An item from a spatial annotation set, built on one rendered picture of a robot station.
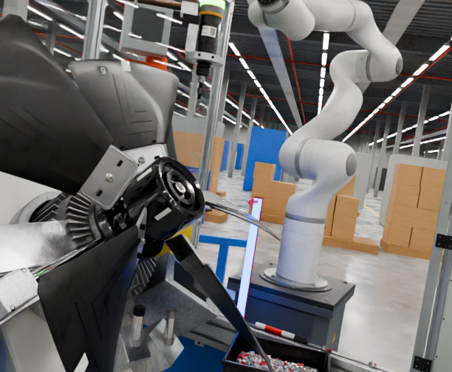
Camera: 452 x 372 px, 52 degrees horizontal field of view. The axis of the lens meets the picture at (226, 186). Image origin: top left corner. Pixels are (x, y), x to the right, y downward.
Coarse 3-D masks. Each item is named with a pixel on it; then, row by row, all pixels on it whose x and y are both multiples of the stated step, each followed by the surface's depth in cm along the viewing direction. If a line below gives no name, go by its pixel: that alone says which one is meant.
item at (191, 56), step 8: (184, 8) 82; (192, 8) 83; (184, 16) 82; (192, 16) 82; (184, 24) 84; (192, 24) 83; (192, 32) 83; (192, 40) 83; (192, 48) 83; (192, 56) 82; (200, 56) 82; (208, 56) 82; (216, 56) 82; (216, 64) 85
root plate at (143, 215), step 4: (144, 208) 70; (144, 212) 69; (140, 216) 68; (144, 216) 70; (140, 220) 68; (144, 220) 71; (136, 224) 66; (140, 232) 70; (144, 232) 73; (140, 236) 71; (144, 236) 74; (140, 248) 74; (140, 252) 74; (136, 264) 72
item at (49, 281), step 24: (120, 240) 59; (72, 264) 49; (96, 264) 53; (120, 264) 59; (48, 288) 45; (72, 288) 48; (96, 288) 53; (120, 288) 59; (48, 312) 45; (72, 312) 48; (96, 312) 52; (120, 312) 62; (72, 336) 48; (96, 336) 52; (72, 360) 48; (96, 360) 52
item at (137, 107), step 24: (72, 72) 90; (96, 72) 92; (120, 72) 94; (144, 72) 96; (168, 72) 100; (96, 96) 89; (120, 96) 90; (144, 96) 91; (168, 96) 94; (120, 120) 87; (144, 120) 87; (168, 120) 89; (120, 144) 84; (144, 144) 84
